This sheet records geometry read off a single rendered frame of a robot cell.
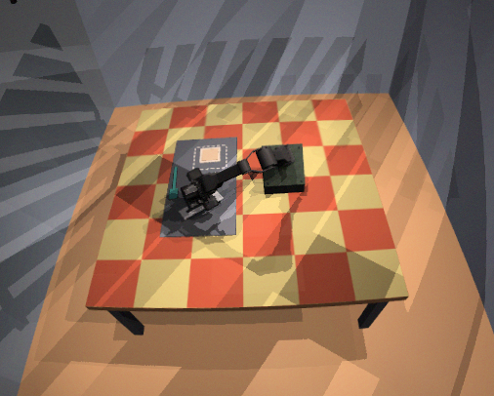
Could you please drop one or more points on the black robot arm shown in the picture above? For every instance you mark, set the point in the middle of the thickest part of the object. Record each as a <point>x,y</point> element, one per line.
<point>208,183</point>

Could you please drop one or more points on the peach square tile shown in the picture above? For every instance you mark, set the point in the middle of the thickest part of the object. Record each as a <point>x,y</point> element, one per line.
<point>210,154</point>

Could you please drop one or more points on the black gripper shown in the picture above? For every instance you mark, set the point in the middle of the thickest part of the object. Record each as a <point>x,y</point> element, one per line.
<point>208,203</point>

